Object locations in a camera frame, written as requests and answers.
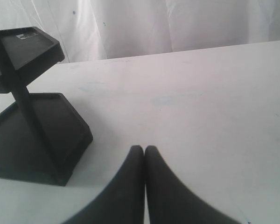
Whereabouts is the black metal shelf rack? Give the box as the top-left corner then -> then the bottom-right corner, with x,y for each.
0,27 -> 93,186

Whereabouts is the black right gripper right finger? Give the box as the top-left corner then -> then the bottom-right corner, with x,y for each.
145,146 -> 238,224

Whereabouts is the grey label sticker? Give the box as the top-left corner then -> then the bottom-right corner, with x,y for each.
16,32 -> 38,40

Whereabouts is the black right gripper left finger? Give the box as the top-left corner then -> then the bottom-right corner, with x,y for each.
65,146 -> 145,224

